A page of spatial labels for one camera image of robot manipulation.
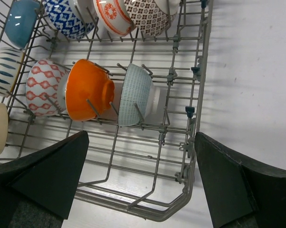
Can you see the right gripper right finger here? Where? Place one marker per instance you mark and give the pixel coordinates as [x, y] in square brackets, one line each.
[241, 192]

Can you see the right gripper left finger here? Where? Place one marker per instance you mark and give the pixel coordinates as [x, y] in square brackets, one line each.
[37, 190]

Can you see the blue patterned bowl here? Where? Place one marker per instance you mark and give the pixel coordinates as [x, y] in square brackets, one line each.
[45, 88]

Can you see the plain white bowl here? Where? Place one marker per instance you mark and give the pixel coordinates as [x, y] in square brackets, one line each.
[89, 91]

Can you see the green patterned bowl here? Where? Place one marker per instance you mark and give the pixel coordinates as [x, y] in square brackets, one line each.
[139, 97]

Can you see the grey wire dish rack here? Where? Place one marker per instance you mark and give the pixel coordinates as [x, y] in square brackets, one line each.
[147, 169]

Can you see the plain blue bowl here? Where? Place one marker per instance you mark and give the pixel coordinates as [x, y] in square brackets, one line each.
[21, 21]

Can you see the red patterned bowl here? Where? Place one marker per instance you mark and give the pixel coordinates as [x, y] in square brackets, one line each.
[73, 18]

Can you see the orange floral bowl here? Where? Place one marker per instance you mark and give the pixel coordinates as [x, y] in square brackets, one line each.
[114, 16]

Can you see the grey patterned bowl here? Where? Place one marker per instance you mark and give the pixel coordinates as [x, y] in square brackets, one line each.
[152, 17]

